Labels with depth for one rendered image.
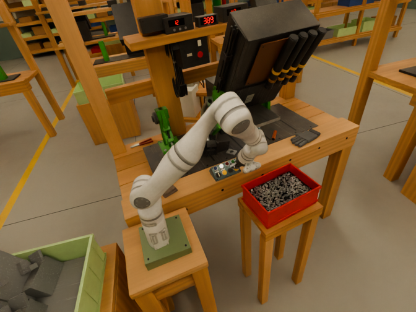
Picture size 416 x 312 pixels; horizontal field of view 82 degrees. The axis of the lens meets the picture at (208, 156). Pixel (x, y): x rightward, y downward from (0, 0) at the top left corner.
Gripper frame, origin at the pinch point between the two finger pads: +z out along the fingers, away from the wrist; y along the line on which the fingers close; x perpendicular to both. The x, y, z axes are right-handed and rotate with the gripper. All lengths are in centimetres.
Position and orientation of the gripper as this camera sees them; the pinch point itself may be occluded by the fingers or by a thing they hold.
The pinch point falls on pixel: (237, 166)
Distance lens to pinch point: 125.6
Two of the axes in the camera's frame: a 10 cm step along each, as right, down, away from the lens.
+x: 4.0, 8.8, -2.7
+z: -1.4, 3.5, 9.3
